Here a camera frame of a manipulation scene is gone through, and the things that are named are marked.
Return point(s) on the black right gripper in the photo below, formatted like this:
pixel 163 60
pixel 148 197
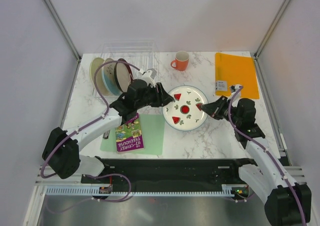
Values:
pixel 214 109

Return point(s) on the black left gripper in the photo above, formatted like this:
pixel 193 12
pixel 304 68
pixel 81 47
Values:
pixel 160 101

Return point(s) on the watermelon pattern plate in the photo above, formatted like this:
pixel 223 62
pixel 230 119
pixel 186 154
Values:
pixel 184 113

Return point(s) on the dark red rimmed plate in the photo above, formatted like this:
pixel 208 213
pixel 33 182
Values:
pixel 123 75

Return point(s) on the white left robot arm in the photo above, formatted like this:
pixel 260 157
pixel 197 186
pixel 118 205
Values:
pixel 62 150

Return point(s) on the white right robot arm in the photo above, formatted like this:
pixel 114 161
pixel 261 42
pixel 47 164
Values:
pixel 286 202

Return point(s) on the green clipboard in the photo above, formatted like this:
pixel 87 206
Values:
pixel 152 126

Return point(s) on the orange plastic folder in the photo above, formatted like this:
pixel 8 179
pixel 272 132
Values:
pixel 231 70

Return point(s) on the orange ceramic mug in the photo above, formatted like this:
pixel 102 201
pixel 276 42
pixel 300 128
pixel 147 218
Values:
pixel 181 61

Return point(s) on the purple treehouse book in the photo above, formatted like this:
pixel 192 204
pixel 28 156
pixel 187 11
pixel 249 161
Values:
pixel 128 137

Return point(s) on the blue white floral plate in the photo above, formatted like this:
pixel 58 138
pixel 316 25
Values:
pixel 109 79

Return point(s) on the cream green plate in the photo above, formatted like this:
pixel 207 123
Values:
pixel 96 77

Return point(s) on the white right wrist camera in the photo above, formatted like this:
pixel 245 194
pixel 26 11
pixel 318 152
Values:
pixel 235 90

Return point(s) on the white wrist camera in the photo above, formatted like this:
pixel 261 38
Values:
pixel 148 76
pixel 235 90

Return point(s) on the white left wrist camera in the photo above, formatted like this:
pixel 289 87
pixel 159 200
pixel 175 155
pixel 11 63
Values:
pixel 148 76

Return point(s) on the clear wire dish rack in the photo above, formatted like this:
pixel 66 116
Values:
pixel 137 54

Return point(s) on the right aluminium frame post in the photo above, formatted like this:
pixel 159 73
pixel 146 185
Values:
pixel 282 9

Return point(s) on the aluminium frame post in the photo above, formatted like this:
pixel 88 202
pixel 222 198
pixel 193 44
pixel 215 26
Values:
pixel 282 9
pixel 58 21

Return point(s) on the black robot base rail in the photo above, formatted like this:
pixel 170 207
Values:
pixel 170 174

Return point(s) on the white slotted cable duct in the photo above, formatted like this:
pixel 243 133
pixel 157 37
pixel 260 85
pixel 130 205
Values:
pixel 107 190

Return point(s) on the left aluminium frame post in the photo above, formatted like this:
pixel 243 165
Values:
pixel 58 21

